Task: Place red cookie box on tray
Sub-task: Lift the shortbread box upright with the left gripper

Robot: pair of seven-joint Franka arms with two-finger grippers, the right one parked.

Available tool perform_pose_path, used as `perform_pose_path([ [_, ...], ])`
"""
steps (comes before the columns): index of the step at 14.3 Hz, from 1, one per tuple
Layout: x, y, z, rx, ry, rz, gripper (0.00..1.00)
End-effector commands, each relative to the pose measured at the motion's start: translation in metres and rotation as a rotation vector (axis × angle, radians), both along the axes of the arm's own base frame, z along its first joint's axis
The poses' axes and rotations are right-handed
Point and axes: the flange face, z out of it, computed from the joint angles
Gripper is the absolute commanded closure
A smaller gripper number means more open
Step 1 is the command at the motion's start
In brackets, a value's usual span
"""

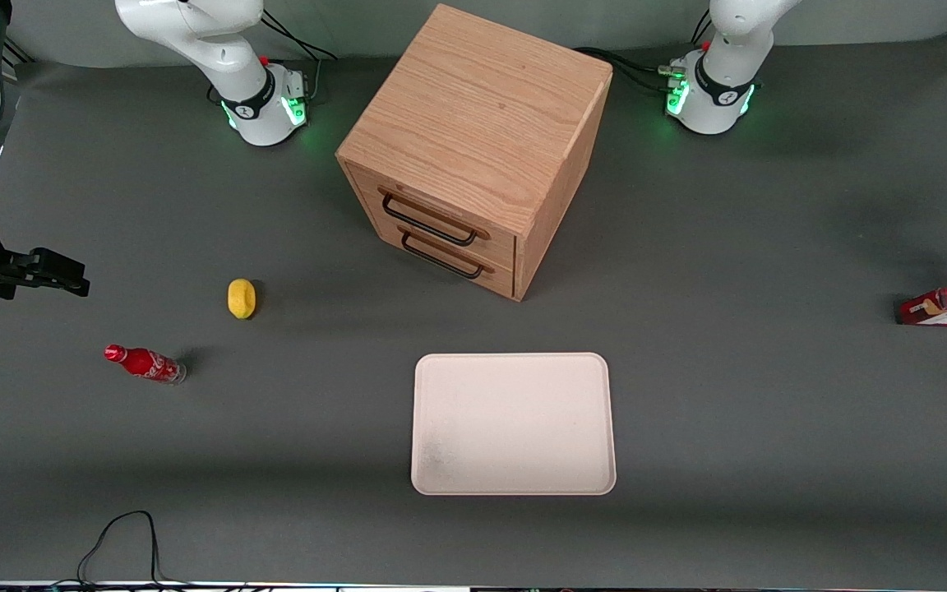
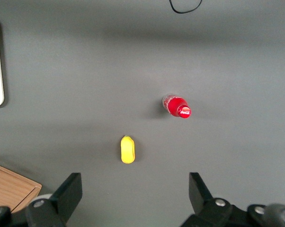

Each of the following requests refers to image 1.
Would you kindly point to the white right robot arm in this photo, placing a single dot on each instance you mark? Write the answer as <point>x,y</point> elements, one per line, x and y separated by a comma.
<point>194,25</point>

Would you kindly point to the red cola bottle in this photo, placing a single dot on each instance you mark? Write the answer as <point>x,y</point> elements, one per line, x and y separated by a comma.
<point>145,363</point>

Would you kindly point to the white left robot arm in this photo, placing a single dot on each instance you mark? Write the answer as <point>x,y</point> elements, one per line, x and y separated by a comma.
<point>724,94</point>

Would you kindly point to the yellow lemon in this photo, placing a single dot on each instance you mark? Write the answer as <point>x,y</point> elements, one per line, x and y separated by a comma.
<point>241,298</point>

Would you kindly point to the cream plastic tray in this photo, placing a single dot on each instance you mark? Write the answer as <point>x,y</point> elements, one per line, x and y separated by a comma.
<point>513,423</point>

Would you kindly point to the wooden drawer front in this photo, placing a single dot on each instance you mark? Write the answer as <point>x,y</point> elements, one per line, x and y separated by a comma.
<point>500,245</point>
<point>500,278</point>

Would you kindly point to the oak wooden drawer cabinet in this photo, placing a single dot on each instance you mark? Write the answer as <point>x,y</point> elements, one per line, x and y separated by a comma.
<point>482,107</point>

